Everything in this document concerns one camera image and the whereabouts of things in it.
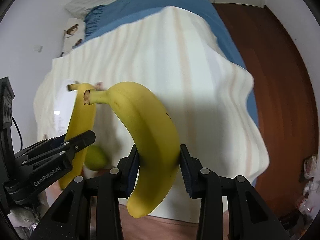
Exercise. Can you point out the green apple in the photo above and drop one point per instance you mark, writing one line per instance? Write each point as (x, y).
(96, 158)

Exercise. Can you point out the blue bed sheet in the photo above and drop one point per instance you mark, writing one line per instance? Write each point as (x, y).
(128, 11)

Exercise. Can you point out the yellow banana with long stem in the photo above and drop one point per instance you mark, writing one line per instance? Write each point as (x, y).
(155, 136)

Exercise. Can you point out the brown leather blanket label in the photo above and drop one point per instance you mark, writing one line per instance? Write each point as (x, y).
(99, 86)

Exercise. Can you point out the white wall switch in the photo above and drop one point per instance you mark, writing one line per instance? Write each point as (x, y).
(38, 48)

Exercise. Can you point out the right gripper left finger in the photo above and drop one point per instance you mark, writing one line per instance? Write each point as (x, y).
(70, 215)

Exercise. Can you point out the white floral plate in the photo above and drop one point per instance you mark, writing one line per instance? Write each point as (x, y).
(63, 107)

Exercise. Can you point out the teddy bear print pillow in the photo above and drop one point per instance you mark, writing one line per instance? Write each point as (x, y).
(74, 34)

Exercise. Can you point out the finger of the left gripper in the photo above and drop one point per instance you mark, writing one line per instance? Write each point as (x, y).
(41, 147)
(70, 147)

